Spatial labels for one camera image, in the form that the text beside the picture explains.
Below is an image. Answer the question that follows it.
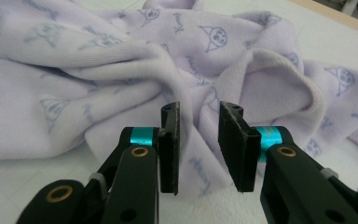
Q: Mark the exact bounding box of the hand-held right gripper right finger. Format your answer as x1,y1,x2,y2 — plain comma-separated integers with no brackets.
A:
217,101,294,194

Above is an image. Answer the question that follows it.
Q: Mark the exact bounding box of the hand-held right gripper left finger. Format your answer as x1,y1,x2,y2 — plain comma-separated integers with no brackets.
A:
120,101,181,197

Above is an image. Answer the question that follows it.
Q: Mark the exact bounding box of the lilac printed towel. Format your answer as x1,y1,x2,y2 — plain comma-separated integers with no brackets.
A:
0,0,358,200

